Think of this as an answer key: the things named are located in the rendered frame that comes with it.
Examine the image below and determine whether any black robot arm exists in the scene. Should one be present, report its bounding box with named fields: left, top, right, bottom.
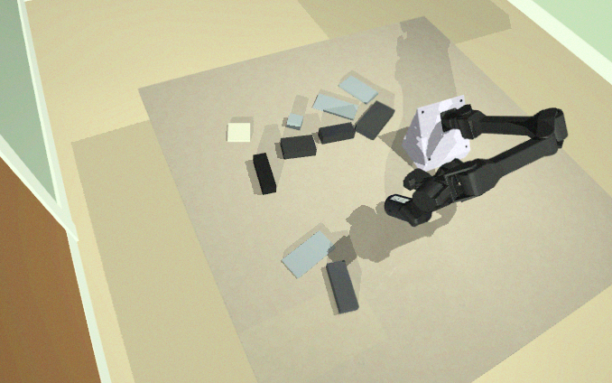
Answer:
left=403, top=104, right=568, bottom=212

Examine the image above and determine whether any dark grey controller unit with green rocker switches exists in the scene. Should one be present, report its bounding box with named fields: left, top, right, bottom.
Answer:
left=385, top=194, right=431, bottom=224

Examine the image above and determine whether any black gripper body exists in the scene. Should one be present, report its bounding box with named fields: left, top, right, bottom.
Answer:
left=399, top=184, right=463, bottom=227

